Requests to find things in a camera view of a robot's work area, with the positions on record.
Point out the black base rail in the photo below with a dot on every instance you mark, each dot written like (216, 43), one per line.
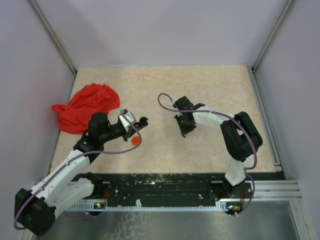
(168, 189)

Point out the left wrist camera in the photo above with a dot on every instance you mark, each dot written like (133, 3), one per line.
(127, 119)

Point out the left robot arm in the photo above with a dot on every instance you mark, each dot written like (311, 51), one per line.
(38, 208)

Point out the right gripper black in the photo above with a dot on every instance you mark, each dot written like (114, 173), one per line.
(184, 130)

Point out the white cable duct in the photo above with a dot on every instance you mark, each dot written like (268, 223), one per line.
(96, 206)

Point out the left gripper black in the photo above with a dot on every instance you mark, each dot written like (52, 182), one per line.
(128, 133)

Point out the right aluminium frame post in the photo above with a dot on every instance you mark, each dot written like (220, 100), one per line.
(285, 12)

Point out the red cloth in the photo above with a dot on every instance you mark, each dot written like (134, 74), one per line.
(73, 117)

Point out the left aluminium frame post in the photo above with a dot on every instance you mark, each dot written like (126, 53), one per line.
(34, 5)

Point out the orange earbud charging case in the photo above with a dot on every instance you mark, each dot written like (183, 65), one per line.
(136, 140)

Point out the aluminium frame post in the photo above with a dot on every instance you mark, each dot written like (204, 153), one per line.
(34, 5)
(285, 12)

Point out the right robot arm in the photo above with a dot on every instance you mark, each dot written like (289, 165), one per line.
(241, 137)

